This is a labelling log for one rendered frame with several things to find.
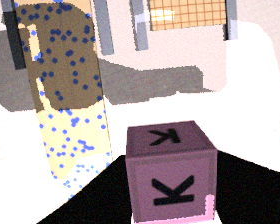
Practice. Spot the mauve cube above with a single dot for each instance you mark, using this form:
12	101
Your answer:
172	173

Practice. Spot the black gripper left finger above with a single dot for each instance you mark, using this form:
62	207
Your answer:
104	200

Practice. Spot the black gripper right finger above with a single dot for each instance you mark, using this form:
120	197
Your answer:
246	192

